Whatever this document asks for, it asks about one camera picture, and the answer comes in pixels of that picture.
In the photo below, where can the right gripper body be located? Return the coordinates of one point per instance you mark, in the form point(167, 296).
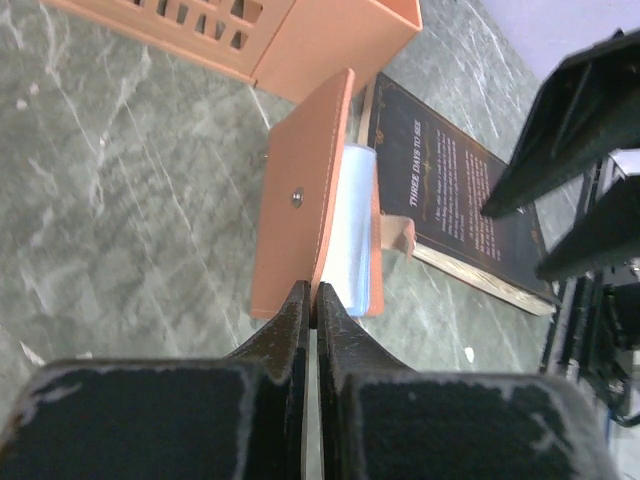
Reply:
point(594, 335)

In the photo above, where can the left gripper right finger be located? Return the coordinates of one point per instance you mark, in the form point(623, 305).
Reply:
point(346, 348)

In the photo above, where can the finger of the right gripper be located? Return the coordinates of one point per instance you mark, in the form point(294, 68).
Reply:
point(608, 235)
point(587, 108)

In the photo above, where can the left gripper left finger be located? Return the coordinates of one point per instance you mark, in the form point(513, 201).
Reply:
point(281, 345)

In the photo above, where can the black book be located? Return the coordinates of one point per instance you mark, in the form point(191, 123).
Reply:
point(433, 181)

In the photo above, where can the orange plastic file organizer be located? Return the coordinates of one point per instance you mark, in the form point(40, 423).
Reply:
point(286, 48)

